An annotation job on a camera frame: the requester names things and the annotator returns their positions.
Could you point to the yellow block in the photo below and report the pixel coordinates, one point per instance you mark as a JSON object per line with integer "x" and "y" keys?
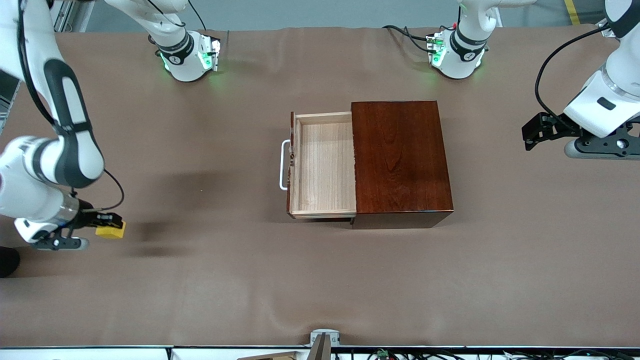
{"x": 112, "y": 233}

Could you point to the tan board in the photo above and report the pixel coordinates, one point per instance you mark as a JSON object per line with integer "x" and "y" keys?
{"x": 275, "y": 356}

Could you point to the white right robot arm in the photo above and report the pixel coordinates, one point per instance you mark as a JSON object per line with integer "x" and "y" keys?
{"x": 30, "y": 200}

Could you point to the light wood drawer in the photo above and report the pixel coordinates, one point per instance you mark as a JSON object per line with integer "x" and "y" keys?
{"x": 325, "y": 165}

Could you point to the dark red wooden cabinet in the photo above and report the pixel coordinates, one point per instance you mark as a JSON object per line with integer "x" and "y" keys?
{"x": 405, "y": 160}

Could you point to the aluminium frame profile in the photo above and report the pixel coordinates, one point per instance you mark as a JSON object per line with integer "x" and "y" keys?
{"x": 606, "y": 29}
{"x": 70, "y": 12}

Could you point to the table cover sheet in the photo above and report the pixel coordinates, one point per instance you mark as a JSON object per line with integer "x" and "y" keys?
{"x": 250, "y": 280}

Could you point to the black round object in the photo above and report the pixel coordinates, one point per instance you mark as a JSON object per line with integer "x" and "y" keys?
{"x": 7, "y": 262}

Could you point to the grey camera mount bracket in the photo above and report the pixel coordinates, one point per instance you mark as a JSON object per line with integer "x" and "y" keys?
{"x": 322, "y": 350}

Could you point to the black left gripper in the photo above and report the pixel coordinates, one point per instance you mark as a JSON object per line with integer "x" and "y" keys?
{"x": 564, "y": 125}

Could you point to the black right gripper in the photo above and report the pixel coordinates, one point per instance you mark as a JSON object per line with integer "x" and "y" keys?
{"x": 88, "y": 219}

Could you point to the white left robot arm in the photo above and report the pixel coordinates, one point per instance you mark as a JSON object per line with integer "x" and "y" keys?
{"x": 462, "y": 50}

